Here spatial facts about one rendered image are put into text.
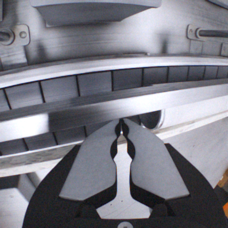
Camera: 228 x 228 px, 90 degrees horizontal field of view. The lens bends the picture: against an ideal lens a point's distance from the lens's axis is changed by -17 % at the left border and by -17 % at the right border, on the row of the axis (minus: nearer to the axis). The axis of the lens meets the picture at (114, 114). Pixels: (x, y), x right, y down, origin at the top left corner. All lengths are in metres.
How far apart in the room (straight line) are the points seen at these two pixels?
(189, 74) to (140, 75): 0.08
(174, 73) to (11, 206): 0.35
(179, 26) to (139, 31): 0.08
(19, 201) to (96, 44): 0.29
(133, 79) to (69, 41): 0.10
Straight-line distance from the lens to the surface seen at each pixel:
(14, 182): 0.27
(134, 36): 0.22
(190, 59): 0.22
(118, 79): 0.16
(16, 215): 0.35
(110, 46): 0.20
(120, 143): 0.15
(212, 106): 0.20
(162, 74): 0.19
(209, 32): 0.28
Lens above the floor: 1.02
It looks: 57 degrees down
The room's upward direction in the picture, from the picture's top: 144 degrees clockwise
